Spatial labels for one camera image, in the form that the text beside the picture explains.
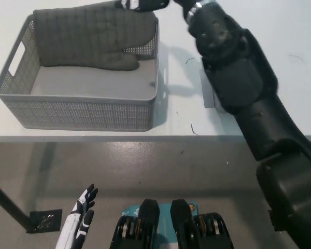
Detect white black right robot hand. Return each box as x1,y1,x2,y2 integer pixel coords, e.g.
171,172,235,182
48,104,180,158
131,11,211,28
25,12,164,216
113,0,197,13

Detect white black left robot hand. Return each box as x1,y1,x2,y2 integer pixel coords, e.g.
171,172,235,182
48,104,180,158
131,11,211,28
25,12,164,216
55,183,98,249

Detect grey quilted oven glove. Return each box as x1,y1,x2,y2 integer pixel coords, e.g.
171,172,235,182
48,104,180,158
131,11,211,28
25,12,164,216
32,1,156,72

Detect black robot body teal tops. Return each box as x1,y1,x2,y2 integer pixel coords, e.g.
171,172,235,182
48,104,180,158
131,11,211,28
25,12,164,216
110,198,235,249

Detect black table leg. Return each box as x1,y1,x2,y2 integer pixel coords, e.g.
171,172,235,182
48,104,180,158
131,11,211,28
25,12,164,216
0,177,33,231

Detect large grey perforated basket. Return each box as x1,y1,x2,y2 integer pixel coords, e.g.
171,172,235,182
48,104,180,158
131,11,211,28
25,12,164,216
0,10,169,132

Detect small grey plastic tray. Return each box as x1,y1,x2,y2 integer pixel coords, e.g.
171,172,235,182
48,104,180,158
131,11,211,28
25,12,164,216
202,77,216,108

